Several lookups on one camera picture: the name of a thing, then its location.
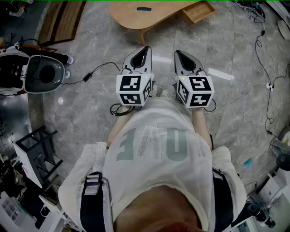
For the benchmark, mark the white machine with black panel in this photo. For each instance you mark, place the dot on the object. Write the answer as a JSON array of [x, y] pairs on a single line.
[[11, 70]]

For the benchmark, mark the person's white shirt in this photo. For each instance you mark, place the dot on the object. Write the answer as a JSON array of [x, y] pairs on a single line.
[[158, 158]]

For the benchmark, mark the brown wooden panels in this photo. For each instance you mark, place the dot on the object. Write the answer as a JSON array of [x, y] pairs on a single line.
[[61, 21]]

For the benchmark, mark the white power strip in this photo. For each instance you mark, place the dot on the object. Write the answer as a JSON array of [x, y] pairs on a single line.
[[269, 86]]

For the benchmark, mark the black camera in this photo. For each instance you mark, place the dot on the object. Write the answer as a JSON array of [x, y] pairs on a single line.
[[260, 214]]

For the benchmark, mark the round white device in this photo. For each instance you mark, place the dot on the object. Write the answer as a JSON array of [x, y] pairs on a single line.
[[284, 29]]

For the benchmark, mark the small teal object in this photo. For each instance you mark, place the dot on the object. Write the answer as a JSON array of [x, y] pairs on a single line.
[[248, 162]]

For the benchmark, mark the wooden table top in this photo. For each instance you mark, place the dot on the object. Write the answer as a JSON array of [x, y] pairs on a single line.
[[136, 20]]

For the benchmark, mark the wooden drawer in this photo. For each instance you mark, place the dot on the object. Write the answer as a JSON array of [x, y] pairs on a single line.
[[197, 12]]

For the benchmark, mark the person's right forearm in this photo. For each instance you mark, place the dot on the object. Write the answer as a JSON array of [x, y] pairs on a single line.
[[201, 127]]

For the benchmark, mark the dark oblong item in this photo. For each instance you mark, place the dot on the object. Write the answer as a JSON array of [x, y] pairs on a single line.
[[144, 9]]

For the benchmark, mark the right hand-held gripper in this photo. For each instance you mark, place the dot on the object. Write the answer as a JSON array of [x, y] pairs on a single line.
[[197, 90]]

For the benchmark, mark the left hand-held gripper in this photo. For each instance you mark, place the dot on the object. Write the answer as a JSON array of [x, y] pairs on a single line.
[[130, 86]]

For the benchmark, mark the person's white shoe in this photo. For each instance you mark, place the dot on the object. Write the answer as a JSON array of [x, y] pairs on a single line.
[[155, 90], [165, 92]]

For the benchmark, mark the clear plastic bottle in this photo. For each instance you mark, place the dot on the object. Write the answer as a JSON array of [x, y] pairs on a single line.
[[278, 147]]

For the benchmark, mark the person's left forearm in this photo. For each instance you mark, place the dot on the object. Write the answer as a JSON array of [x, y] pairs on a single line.
[[116, 129]]

